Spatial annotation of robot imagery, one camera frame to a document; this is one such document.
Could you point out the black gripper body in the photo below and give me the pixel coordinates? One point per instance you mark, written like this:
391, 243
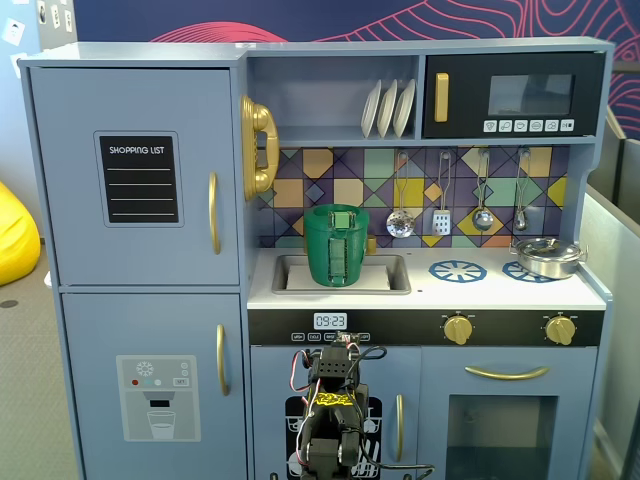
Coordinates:
336, 356

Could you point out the green round bowl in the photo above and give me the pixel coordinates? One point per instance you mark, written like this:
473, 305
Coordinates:
317, 212

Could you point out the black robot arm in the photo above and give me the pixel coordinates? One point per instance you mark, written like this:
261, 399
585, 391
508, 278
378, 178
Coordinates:
327, 445

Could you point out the steel pot lid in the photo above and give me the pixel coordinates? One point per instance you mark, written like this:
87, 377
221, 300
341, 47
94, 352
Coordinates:
545, 247

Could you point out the yellow patterned tape band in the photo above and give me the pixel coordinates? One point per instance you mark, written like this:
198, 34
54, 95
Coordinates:
331, 399

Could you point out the digital clock display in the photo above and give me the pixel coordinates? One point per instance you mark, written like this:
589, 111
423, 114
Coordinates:
330, 320

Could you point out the blue dishwasher cabinet door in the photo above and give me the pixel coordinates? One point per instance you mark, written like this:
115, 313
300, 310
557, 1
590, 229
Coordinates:
270, 370

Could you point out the grey toy sink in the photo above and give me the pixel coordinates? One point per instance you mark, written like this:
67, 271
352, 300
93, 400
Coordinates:
400, 275

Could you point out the green plastic container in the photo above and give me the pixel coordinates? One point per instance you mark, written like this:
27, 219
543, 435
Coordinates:
317, 255

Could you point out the blue oven door with window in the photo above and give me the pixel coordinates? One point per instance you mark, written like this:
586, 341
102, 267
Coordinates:
435, 430

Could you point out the gold faucet knob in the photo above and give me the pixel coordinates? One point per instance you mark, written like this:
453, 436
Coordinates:
372, 245

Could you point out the gold stove knob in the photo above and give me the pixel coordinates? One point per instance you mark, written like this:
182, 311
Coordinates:
560, 330
458, 330

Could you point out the metal skimmer spoon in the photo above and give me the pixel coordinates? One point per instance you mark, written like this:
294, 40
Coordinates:
400, 225

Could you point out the metal slotted spatula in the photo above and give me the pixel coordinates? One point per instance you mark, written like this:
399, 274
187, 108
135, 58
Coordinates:
442, 223

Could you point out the metal ladle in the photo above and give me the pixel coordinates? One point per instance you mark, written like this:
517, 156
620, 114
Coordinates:
483, 220

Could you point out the small metal spoon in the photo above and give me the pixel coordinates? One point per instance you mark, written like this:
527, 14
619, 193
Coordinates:
520, 220

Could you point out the steel toy pot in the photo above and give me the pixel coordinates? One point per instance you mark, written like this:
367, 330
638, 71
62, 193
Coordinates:
550, 267

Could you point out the blue fridge door with dispenser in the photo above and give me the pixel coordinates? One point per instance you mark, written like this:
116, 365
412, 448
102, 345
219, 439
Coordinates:
90, 340

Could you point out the white toy plate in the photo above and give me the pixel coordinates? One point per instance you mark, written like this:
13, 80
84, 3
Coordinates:
370, 112
404, 107
387, 110

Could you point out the gold toy telephone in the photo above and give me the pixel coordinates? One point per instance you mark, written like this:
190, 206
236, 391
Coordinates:
260, 120

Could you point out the blue toy kitchen unit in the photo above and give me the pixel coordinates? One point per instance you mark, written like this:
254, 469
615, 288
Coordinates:
330, 100

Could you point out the black shopping list chalkboard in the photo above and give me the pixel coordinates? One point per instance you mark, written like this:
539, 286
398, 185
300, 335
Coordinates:
140, 180

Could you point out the grey office partition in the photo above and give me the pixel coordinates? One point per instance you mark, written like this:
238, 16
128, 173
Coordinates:
617, 300

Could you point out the black microwave door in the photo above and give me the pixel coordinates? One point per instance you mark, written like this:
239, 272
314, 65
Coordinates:
470, 90

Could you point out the blue fridge door with chalkboard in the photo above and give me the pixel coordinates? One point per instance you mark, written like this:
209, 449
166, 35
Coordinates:
65, 200

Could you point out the yellow bean bag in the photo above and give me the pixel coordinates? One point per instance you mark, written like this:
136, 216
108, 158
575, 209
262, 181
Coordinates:
15, 240

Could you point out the small wrist camera board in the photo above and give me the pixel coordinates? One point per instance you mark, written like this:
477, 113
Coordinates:
347, 339

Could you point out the grey wall board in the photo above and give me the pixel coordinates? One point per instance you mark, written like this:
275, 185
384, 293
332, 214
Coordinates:
57, 37

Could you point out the white wall socket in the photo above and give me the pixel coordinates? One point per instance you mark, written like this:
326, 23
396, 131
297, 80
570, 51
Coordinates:
13, 31

